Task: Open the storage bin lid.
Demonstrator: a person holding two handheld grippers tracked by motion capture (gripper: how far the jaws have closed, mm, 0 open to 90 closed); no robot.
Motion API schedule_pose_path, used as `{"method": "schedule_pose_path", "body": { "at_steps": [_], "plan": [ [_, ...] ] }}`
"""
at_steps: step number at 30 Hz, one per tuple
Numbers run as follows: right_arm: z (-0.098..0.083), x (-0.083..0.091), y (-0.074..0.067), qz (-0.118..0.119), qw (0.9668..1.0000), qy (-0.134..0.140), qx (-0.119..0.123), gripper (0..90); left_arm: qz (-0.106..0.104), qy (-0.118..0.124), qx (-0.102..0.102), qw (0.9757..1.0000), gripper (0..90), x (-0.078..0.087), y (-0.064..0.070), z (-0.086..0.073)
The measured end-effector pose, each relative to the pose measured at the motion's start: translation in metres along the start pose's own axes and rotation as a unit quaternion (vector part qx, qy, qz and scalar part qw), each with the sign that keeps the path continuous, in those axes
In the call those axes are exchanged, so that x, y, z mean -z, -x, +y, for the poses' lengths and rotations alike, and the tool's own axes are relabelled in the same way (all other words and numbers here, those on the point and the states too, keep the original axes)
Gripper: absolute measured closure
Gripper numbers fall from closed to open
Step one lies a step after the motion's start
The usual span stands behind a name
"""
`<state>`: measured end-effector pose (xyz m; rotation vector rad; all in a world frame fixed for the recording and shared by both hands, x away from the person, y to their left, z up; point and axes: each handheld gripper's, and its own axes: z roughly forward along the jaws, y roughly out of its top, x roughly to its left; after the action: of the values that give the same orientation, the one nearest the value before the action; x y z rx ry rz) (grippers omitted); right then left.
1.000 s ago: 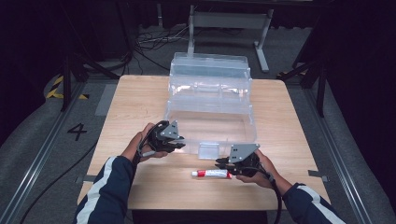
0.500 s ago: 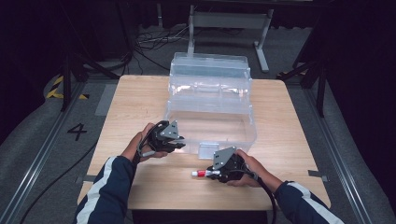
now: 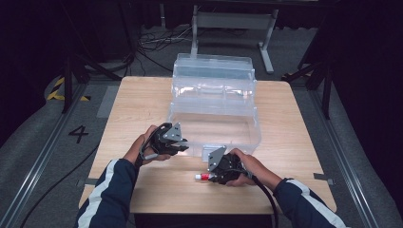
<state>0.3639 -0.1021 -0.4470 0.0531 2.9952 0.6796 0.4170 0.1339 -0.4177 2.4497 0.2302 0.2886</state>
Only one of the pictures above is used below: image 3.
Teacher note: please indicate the grey tape strip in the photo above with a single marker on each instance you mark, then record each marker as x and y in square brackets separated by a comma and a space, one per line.
[323, 178]
[88, 182]

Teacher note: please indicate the grey metal table frame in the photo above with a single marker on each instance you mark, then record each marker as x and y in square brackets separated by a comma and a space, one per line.
[233, 20]

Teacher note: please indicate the person's left hand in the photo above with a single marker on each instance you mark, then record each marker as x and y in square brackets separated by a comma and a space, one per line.
[138, 152]

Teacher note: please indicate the clear plastic storage box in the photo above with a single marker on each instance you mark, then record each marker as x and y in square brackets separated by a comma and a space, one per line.
[215, 126]

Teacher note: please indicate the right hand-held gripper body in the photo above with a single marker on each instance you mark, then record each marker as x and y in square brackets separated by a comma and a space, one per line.
[229, 166]

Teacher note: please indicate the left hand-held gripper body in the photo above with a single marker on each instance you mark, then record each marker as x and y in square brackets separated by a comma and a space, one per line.
[163, 142]

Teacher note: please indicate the person's right hand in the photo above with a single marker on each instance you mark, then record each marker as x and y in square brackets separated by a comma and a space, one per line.
[258, 174]

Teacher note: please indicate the black metal stand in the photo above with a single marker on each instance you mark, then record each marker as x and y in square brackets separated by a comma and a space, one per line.
[68, 82]
[326, 91]

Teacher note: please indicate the red and white tube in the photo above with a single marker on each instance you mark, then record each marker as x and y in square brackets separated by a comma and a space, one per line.
[202, 177]

